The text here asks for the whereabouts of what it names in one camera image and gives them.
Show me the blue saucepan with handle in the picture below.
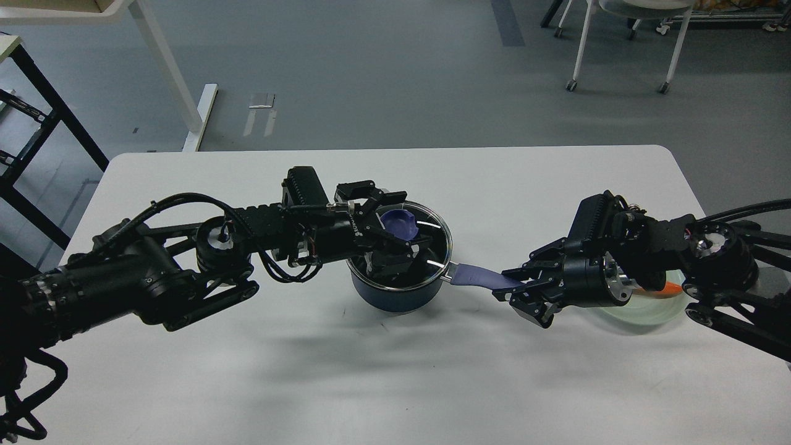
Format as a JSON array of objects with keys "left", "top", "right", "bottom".
[{"left": 345, "top": 201, "right": 523, "bottom": 313}]

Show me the glass lid with blue knob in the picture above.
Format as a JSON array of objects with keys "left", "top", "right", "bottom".
[{"left": 360, "top": 200, "right": 452, "bottom": 291}]

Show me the white floor plate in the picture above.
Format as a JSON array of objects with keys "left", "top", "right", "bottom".
[{"left": 242, "top": 92, "right": 279, "bottom": 137}]

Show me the clear glass plate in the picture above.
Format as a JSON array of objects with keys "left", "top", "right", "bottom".
[{"left": 593, "top": 270, "right": 690, "bottom": 326}]

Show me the white desk frame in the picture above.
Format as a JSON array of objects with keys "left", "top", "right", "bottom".
[{"left": 2, "top": 1, "right": 219, "bottom": 153}]

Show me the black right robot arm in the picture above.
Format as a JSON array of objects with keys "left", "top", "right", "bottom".
[{"left": 493, "top": 191, "right": 789, "bottom": 361}]

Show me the black metal rack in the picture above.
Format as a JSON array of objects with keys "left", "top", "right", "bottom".
[{"left": 1, "top": 35, "right": 109, "bottom": 250}]

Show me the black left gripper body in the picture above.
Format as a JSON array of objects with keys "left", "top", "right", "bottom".
[{"left": 300, "top": 206, "right": 363, "bottom": 264}]

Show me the white rolling chair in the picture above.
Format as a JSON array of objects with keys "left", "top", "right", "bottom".
[{"left": 541, "top": 0, "right": 698, "bottom": 95}]

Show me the metal cart with wheels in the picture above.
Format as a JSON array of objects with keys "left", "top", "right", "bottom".
[{"left": 688, "top": 1, "right": 789, "bottom": 29}]

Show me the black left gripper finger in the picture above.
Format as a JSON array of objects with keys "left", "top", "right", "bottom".
[
  {"left": 362, "top": 222, "right": 433, "bottom": 279},
  {"left": 334, "top": 180, "right": 407, "bottom": 232}
]

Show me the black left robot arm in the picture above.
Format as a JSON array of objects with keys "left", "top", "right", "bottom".
[{"left": 2, "top": 166, "right": 439, "bottom": 442}]

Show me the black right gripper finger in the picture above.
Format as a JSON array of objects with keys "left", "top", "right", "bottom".
[
  {"left": 502, "top": 239, "right": 566, "bottom": 284},
  {"left": 492, "top": 282, "right": 559, "bottom": 329}
]

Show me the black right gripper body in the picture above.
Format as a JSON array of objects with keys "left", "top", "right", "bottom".
[{"left": 559, "top": 252, "right": 633, "bottom": 308}]

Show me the orange toy carrot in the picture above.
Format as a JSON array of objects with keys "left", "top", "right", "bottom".
[{"left": 633, "top": 281, "right": 683, "bottom": 299}]

